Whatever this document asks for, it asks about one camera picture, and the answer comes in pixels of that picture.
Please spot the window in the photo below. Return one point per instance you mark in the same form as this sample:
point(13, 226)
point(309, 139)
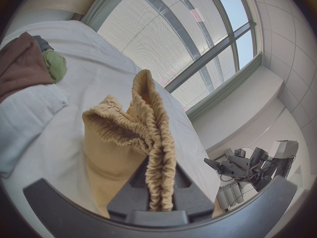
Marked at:
point(161, 33)

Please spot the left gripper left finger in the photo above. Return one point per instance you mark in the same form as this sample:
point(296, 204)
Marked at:
point(133, 197)

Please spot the pale blue garment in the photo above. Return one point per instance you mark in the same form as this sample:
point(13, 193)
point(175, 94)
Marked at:
point(24, 123)

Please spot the tan shorts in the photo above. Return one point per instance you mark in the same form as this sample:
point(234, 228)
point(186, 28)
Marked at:
point(111, 157)

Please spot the black garment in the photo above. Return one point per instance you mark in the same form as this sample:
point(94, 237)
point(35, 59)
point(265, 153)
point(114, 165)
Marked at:
point(42, 42)

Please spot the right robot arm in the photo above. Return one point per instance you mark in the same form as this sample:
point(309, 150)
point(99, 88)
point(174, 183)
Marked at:
point(279, 162)

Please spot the dark brown garment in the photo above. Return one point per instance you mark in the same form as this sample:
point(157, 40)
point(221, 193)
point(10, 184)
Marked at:
point(22, 66)

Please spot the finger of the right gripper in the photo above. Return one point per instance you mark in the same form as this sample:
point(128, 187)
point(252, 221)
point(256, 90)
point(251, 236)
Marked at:
point(214, 164)

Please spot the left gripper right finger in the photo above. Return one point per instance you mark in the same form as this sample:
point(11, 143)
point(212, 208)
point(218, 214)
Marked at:
point(190, 199)

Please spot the green garment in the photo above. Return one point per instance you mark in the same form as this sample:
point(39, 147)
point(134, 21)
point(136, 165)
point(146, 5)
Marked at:
point(57, 68)

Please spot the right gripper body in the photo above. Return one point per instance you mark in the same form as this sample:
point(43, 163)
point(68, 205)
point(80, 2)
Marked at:
point(235, 166)

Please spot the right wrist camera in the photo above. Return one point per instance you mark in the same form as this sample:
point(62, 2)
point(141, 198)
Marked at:
point(239, 152)

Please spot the bed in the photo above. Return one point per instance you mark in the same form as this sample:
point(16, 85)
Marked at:
point(99, 66)

